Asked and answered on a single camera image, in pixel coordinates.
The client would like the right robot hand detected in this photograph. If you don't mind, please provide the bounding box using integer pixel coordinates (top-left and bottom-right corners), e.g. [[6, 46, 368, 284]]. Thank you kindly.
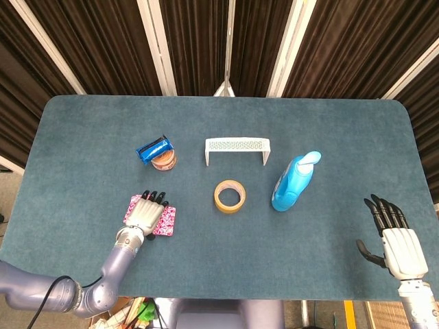
[[355, 194, 430, 282]]

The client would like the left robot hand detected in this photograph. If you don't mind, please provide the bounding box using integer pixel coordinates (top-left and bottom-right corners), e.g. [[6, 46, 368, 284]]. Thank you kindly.
[[122, 189, 171, 242]]

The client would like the pink patterned pouch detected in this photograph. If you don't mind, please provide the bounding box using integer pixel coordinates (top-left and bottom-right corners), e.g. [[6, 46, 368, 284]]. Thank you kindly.
[[123, 193, 177, 238]]

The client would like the grey-purple robot base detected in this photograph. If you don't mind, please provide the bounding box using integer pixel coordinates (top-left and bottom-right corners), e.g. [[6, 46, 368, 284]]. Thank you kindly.
[[153, 297, 286, 329]]

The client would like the blue foil packet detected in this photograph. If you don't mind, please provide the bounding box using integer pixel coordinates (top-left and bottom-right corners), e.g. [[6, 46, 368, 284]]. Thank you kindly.
[[136, 134, 171, 167]]

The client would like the woven tan mat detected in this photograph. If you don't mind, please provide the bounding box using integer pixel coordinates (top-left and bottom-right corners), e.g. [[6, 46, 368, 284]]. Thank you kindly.
[[364, 300, 411, 329]]

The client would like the yellow packing tape roll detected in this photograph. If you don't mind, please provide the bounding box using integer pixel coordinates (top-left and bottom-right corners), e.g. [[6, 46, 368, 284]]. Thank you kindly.
[[213, 179, 247, 215]]

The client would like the teal felt table cover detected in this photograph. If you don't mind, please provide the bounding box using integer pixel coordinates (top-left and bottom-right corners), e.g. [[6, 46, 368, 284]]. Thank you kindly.
[[0, 95, 439, 302]]

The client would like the green plastic object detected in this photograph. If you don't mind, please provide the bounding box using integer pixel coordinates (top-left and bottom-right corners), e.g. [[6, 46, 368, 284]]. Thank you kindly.
[[138, 300, 156, 322]]

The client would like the white mesh desk shelf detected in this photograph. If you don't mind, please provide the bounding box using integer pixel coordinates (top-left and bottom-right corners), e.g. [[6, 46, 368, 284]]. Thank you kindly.
[[204, 137, 271, 168]]

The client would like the blue pump bottle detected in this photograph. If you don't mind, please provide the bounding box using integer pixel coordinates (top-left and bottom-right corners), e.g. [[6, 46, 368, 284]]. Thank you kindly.
[[271, 150, 322, 212]]

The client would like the dark brown curtain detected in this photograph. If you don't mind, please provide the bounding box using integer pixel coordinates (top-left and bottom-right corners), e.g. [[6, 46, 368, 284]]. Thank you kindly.
[[0, 0, 439, 179]]

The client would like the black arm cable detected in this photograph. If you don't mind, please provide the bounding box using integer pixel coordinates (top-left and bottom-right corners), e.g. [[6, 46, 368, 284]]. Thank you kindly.
[[26, 272, 106, 329]]

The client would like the thin white frame post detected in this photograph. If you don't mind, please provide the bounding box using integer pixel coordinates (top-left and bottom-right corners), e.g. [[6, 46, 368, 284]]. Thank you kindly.
[[212, 0, 238, 98]]

